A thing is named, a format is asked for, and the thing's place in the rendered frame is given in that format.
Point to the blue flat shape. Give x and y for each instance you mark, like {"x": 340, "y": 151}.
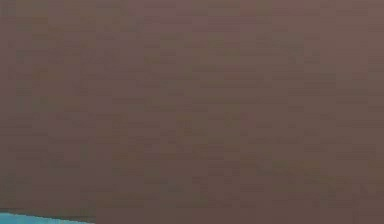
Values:
{"x": 30, "y": 220}

